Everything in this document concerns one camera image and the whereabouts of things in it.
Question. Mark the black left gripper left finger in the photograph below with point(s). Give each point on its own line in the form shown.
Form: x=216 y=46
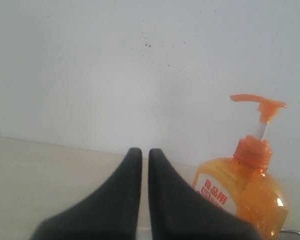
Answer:
x=109 y=213

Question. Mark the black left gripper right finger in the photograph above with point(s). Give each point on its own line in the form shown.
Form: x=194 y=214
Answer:
x=178 y=212

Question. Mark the orange pump soap bottle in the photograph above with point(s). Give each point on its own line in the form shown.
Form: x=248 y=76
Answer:
x=240 y=184

